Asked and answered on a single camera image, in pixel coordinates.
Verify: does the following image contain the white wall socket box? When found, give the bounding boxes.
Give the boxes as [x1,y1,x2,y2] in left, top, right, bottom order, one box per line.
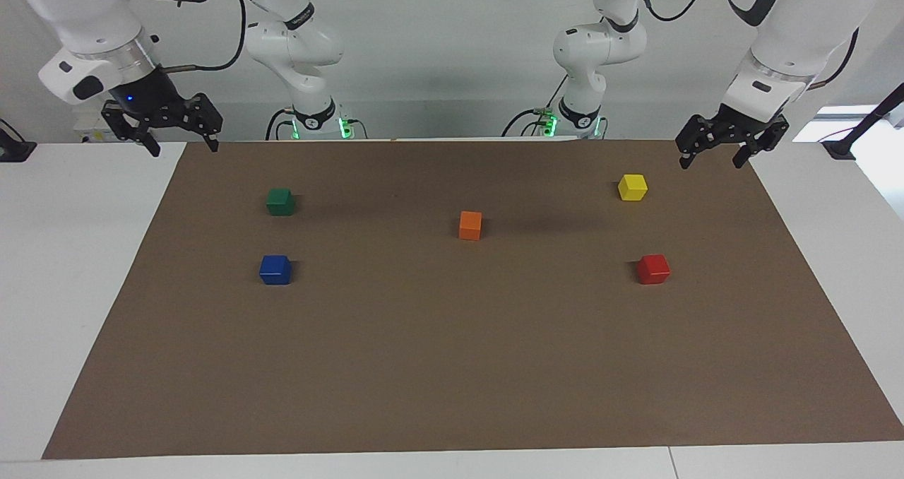
[73,108,117,145]

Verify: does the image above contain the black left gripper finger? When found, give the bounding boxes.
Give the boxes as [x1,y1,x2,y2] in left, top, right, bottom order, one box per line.
[732,114,790,170]
[675,114,722,170]

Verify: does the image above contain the green wooden block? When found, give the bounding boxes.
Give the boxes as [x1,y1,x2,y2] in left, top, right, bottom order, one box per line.
[266,187,297,217]

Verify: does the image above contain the black right base cable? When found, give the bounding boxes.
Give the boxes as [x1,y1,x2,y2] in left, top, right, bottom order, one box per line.
[265,107,296,141]

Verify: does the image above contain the blue wooden block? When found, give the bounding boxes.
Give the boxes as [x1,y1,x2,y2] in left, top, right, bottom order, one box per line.
[258,254,293,286]

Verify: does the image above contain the yellow wooden block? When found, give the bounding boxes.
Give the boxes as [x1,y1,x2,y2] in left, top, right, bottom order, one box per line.
[617,173,649,203]

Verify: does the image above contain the black angled stand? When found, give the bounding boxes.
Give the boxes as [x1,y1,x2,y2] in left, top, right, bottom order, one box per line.
[821,82,904,161]

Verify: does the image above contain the black base cable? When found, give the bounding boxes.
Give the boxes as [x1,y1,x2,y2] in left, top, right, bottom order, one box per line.
[501,75,569,138]
[265,107,296,141]

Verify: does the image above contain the black left base cable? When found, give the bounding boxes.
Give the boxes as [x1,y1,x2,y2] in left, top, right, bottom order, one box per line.
[501,75,569,138]

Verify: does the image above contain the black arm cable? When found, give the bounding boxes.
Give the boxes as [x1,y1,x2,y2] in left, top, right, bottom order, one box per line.
[164,0,248,74]
[632,0,861,91]

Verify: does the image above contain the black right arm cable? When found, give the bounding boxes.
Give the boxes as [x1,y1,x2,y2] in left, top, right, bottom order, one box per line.
[164,0,248,74]

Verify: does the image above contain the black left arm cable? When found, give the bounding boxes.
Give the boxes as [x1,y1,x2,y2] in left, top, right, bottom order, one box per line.
[632,0,861,91]

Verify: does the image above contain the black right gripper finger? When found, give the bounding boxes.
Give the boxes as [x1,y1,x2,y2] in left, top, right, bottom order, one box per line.
[101,102,162,158]
[184,93,225,154]

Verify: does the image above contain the red wooden block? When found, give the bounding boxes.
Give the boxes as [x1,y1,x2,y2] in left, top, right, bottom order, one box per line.
[636,254,672,285]

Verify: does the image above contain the brown paper mat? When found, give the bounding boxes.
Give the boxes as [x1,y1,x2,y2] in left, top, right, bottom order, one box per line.
[41,138,904,461]

